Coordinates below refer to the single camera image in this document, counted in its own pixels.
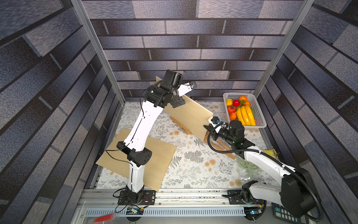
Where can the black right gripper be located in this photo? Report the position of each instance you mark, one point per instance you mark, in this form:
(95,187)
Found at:
(214,131)

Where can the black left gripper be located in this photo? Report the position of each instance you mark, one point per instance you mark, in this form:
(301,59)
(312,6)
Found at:
(178,101)

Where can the thin plywood board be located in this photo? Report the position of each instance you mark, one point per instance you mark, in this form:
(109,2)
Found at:
(191,115)
(116,171)

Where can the small wooden easel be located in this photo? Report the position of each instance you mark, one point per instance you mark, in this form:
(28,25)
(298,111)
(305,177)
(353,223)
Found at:
(187,132)

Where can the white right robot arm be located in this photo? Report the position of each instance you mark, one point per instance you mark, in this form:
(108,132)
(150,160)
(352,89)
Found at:
(295,191)

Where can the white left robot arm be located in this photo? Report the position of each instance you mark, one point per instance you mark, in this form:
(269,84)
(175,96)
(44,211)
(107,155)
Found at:
(156,97)

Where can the small orange toy tangerine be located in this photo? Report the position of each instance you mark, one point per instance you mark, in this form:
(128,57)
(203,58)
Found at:
(233,116)

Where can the red toy tomato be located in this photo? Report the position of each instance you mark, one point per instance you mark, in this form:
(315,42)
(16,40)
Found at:
(231,109)

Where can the yellow toy lemon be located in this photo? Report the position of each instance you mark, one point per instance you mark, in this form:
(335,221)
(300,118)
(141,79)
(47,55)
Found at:
(229,102)

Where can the yellow toy bananas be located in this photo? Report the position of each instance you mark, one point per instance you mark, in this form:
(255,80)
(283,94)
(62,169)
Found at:
(245,115)

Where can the red toy apple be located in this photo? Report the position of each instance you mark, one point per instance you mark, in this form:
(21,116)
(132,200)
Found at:
(236,103)

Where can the white plastic fruit basket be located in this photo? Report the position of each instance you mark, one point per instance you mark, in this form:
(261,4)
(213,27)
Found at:
(252,102)

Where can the yellow snack bag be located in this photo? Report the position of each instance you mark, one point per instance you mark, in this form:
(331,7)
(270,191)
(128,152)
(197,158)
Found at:
(272,152)

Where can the black calculator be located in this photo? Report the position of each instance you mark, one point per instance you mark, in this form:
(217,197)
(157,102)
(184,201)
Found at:
(281,213)

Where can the red object bottom left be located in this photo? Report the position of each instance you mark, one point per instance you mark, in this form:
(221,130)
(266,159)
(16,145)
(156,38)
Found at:
(104,219)

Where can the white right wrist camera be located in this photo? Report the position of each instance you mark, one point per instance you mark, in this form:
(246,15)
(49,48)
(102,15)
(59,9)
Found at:
(214,121)

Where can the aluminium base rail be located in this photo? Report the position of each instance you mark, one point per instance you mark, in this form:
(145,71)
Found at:
(168,203)

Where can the aluminium corner post left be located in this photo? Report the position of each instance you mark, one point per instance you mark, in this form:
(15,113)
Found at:
(87,25)

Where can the aluminium corner post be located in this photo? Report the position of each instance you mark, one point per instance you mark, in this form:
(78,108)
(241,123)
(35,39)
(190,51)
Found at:
(303,11)
(87,25)

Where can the aluminium corner post right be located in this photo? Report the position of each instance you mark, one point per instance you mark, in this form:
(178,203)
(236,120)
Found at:
(303,11)

